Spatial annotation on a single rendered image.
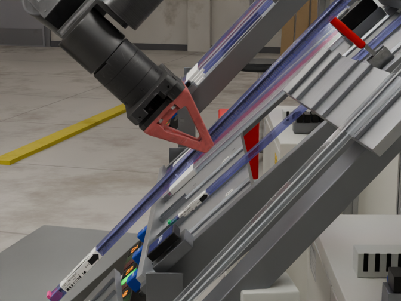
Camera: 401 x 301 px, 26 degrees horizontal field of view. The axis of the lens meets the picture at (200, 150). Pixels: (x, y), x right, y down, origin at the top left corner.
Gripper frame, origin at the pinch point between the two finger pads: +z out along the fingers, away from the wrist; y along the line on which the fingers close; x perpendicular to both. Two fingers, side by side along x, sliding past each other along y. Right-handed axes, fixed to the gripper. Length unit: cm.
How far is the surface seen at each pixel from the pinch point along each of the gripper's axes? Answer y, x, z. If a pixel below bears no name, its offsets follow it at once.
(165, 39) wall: 1050, 15, 112
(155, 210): 50, 18, 14
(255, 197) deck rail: 14.5, 2.0, 13.8
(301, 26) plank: 942, -110, 210
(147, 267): 22.0, 20.6, 11.7
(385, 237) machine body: 64, -5, 56
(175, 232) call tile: 13.8, 12.5, 8.7
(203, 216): 28.1, 10.5, 14.3
